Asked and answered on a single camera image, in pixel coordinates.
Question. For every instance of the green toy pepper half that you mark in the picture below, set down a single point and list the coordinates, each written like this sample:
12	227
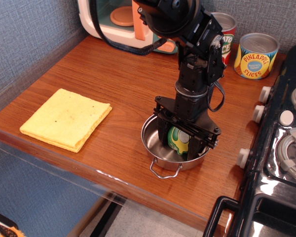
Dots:
178	140

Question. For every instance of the tomato sauce can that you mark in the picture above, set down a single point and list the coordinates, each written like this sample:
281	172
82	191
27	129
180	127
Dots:
228	24

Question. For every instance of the white round stove button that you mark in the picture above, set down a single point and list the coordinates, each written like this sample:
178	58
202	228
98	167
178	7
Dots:
286	118

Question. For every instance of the white stove knob bottom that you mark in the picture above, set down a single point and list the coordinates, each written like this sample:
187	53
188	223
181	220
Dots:
242	157

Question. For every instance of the white stove knob top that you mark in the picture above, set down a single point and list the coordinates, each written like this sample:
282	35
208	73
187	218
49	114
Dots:
264	94

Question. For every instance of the small steel pan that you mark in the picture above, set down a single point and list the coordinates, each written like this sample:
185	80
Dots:
164	156

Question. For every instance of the folded yellow cloth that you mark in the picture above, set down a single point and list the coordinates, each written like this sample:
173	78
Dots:
66	120

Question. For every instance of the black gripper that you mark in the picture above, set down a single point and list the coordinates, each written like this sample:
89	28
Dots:
189	113

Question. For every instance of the white stove knob middle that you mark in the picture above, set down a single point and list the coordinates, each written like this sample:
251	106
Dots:
258	112

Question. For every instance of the orange object bottom left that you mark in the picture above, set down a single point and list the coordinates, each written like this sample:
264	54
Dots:
10	229

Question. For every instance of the black toy stove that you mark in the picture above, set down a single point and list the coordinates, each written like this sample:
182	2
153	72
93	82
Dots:
267	205

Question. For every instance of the white stove knob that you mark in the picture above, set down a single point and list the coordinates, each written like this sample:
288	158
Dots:
264	94
242	157
258	112

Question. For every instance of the teal toy microwave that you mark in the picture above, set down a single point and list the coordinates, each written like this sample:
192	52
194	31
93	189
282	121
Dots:
120	21

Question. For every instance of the pineapple slices can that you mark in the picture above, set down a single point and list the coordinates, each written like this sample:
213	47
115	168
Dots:
256	55

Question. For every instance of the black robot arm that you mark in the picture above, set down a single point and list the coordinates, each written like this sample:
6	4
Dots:
199	39

